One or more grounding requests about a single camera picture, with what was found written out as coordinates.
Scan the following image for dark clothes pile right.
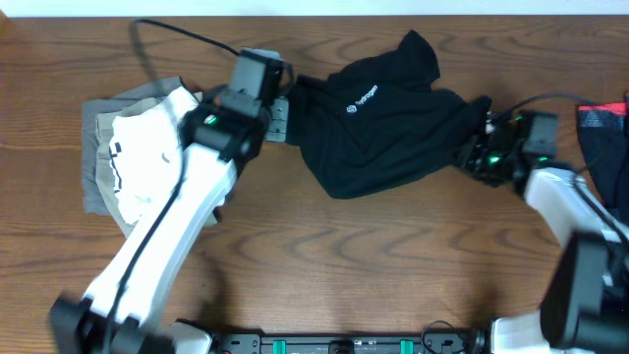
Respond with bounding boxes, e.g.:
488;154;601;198
577;94;628;224

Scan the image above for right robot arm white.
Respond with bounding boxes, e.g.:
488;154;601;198
457;110;628;353

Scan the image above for grey folded shirt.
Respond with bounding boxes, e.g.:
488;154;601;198
81;76;184;215

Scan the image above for beige folded shirt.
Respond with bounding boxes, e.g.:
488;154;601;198
94;90;220;238

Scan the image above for black polo shirt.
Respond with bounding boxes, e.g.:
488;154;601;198
286;30;491;199

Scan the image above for white folded shirt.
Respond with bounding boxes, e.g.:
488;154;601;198
109;87;199;224

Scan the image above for black looped base cable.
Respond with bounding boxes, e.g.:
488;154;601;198
421;319;466;354

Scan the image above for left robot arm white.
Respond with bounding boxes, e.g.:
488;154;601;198
49;93;289;353

